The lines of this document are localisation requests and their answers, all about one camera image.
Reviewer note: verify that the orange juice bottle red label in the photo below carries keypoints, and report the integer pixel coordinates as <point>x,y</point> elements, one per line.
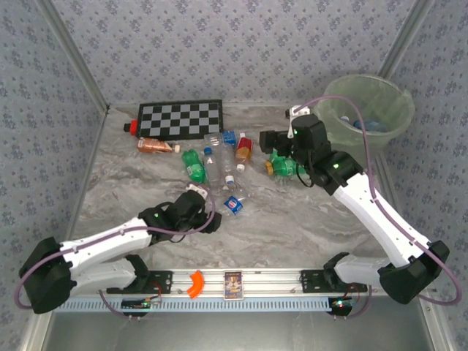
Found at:
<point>244,146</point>

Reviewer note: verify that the green soda bottle yellow cap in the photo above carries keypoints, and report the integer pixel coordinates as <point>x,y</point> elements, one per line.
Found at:
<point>283,168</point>

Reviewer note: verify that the crushed clear bottle blue label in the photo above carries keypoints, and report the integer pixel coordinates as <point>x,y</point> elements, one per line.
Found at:
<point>229,137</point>

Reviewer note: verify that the clear bottle white cap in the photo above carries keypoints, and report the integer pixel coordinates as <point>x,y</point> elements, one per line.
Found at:
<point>227,162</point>

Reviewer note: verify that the green soda bottle white label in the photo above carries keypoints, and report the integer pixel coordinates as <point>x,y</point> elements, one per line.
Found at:
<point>194,166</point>

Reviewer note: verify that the clear bottle blue cap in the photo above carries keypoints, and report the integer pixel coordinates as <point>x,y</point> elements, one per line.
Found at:
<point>212,168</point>

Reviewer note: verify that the water bottle white cap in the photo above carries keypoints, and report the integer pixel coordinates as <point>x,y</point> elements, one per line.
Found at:
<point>371,126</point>

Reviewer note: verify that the copper brown bottle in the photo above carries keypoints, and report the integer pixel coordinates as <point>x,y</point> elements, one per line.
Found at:
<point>153,145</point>

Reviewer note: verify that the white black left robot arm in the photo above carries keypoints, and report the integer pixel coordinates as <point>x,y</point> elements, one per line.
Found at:
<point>102,248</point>

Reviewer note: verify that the bin with green liner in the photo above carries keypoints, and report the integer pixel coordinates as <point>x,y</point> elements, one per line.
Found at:
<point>387,98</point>

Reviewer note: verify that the orange curved plastic piece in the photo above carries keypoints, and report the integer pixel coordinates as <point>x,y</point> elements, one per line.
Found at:
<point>199,279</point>

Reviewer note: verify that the colourful picture card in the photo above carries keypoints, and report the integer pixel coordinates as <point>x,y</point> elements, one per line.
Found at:
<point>233,285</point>

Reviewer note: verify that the black grey checkerboard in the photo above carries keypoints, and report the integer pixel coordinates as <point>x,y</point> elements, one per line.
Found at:
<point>179,120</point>

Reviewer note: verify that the red emergency stop button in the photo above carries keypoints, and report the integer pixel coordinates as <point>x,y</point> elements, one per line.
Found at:
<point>132,127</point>

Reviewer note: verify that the grey metal panel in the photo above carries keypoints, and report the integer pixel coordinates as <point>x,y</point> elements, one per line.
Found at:
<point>234,332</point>

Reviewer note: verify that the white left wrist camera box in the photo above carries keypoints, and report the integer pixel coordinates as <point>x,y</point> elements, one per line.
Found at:
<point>195,191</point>

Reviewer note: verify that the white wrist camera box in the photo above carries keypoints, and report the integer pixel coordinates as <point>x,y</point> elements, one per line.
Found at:
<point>293,111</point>
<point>195,191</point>

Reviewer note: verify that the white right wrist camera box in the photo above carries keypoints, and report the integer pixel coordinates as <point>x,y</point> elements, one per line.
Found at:
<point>293,111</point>

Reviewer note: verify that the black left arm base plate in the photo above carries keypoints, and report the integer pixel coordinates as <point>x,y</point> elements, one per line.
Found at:
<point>164,281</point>

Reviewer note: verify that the aluminium mounting rail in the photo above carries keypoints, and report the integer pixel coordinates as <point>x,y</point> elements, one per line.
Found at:
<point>274,281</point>

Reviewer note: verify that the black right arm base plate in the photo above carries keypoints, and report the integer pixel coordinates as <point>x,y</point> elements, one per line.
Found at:
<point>311,279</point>

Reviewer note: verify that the aluminium frame post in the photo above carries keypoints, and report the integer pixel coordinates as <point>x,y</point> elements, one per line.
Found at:
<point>406,36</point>
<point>76,55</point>

